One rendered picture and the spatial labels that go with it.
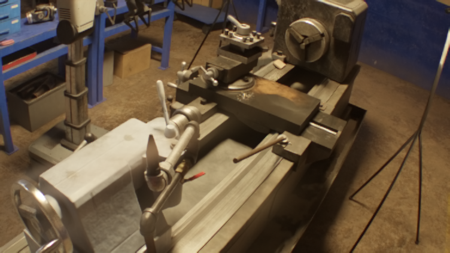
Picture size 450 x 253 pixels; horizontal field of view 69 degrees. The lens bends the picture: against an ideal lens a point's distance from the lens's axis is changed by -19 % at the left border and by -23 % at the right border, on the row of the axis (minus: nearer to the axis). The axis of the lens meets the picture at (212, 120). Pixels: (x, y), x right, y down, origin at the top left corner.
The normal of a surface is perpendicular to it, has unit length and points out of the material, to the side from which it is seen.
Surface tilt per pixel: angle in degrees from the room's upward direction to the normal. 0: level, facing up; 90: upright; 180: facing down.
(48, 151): 0
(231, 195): 0
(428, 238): 0
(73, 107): 90
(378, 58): 90
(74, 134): 90
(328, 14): 90
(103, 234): 70
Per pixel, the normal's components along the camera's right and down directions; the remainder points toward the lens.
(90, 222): 0.85, 0.13
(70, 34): -0.37, 0.44
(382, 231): 0.11, -0.86
